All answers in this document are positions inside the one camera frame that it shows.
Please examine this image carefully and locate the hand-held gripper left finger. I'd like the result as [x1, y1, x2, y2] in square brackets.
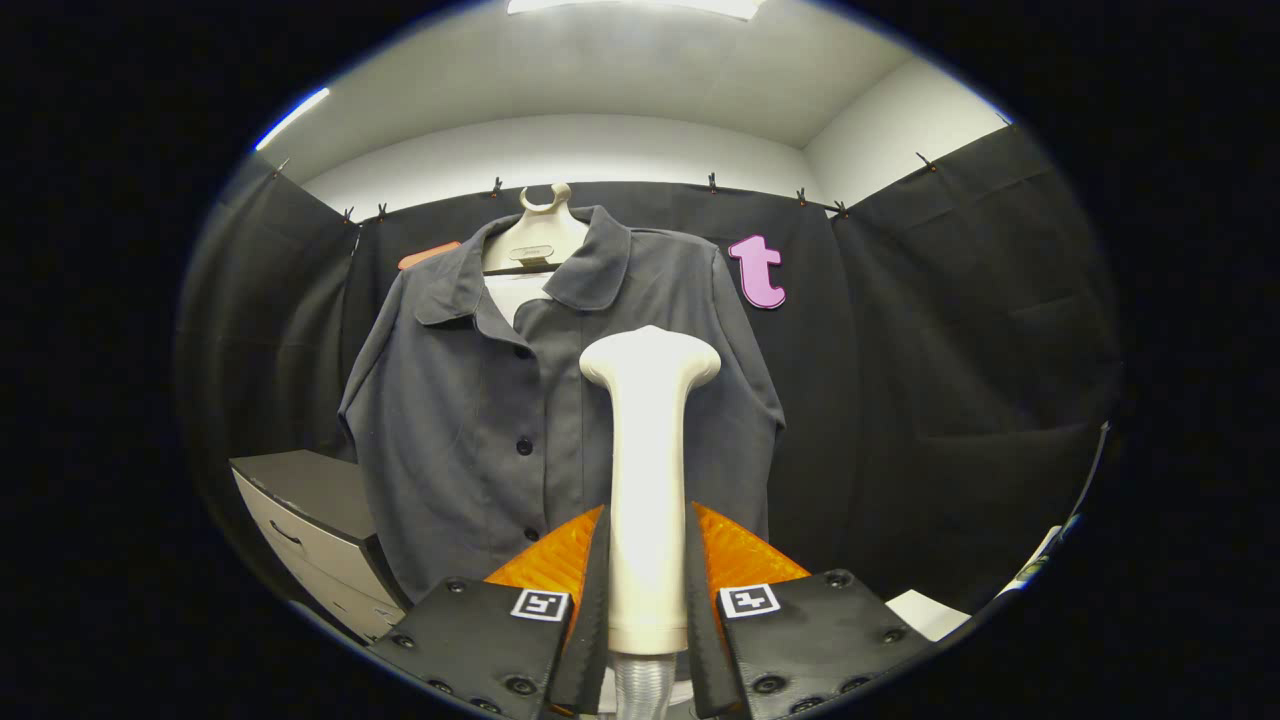
[368, 503, 613, 720]

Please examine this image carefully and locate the cream clothes hanger head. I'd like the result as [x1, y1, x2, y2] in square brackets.
[482, 182, 591, 276]

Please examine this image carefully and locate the grey cabinet with drawers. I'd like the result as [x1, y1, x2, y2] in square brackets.
[230, 449, 411, 643]

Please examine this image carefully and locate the cream garment steamer wand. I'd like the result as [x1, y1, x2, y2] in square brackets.
[579, 325, 723, 656]

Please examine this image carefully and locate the row of black clips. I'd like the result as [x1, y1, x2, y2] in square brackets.
[270, 150, 941, 226]

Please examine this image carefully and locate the white side desk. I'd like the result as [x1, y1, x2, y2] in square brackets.
[990, 523, 1071, 599]

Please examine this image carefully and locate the black backdrop cloth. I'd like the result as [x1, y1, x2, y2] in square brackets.
[175, 125, 1123, 616]

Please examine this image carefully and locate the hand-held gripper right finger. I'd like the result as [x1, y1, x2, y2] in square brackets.
[685, 500, 936, 720]

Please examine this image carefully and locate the dark grey button shirt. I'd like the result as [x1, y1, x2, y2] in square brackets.
[338, 205, 787, 604]

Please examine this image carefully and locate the narrow ceiling light strip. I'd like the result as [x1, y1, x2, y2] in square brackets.
[253, 86, 332, 153]

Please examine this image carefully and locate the white box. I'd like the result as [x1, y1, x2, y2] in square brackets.
[885, 588, 973, 643]

